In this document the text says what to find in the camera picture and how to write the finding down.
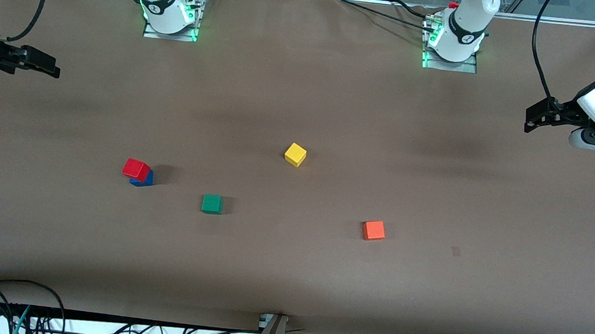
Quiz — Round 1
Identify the yellow wooden block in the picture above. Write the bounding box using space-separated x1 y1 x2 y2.
283 142 308 169

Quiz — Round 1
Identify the green wooden block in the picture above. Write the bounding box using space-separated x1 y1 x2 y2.
201 194 224 216

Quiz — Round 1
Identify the red wooden block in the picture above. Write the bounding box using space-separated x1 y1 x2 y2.
121 158 152 183

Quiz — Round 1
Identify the black table cable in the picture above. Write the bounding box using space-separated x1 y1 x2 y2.
391 0 439 20
333 0 431 29

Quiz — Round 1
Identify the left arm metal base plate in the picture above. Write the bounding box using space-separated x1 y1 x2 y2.
420 13 482 74

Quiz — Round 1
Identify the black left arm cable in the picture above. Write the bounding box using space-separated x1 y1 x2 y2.
527 0 569 106

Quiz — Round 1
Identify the brown paper table cover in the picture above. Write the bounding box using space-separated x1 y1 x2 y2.
0 0 595 334

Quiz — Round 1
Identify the black looped floor cable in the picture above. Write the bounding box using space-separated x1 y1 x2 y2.
0 277 69 334

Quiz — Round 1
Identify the orange wooden block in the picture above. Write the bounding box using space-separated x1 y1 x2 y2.
362 220 386 242

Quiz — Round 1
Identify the blue wooden block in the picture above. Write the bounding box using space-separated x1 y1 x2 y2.
129 169 155 188

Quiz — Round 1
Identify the green floor cable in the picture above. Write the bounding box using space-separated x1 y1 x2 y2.
13 304 32 334

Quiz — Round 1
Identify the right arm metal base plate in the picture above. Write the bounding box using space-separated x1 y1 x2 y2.
142 0 203 43

